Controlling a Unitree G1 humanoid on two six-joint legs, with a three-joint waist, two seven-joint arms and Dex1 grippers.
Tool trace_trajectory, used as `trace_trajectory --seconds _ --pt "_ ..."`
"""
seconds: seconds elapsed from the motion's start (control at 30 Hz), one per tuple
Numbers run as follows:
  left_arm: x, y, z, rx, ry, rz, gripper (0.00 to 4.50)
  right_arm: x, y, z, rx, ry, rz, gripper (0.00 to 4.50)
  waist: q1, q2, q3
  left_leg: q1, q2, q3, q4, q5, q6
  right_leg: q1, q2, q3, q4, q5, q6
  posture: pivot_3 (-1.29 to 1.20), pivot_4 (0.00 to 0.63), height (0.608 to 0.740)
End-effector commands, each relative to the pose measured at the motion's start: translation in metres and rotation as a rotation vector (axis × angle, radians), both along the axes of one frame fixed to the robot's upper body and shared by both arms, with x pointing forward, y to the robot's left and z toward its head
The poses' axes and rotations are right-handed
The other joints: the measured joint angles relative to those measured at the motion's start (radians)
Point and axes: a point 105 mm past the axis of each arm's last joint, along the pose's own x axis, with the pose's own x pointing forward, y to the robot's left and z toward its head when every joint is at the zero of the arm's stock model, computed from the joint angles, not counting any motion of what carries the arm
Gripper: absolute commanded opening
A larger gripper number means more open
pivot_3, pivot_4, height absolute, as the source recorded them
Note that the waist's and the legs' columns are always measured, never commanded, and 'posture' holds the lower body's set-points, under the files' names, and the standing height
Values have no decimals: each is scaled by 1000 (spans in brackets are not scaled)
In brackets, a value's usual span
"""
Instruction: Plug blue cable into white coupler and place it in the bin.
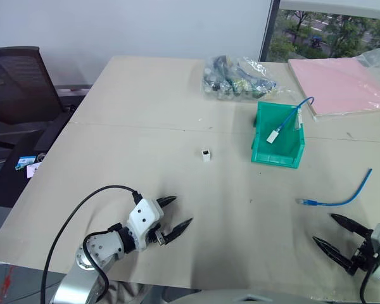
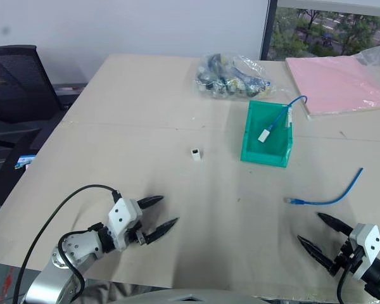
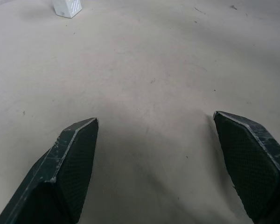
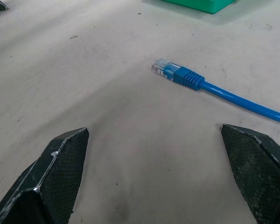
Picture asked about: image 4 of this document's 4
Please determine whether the blue Ethernet cable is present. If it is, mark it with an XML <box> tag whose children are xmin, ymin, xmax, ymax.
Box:
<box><xmin>151</xmin><ymin>58</ymin><xmax>280</xmax><ymax>126</ymax></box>

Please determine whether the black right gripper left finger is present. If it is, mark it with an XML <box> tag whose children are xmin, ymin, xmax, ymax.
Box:
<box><xmin>0</xmin><ymin>127</ymin><xmax>90</xmax><ymax>224</ymax></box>

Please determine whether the green plastic box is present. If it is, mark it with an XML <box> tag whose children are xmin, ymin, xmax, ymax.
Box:
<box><xmin>159</xmin><ymin>0</ymin><xmax>238</xmax><ymax>14</ymax></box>

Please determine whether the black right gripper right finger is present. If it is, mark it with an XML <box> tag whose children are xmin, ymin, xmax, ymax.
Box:
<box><xmin>220</xmin><ymin>124</ymin><xmax>280</xmax><ymax>224</ymax></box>

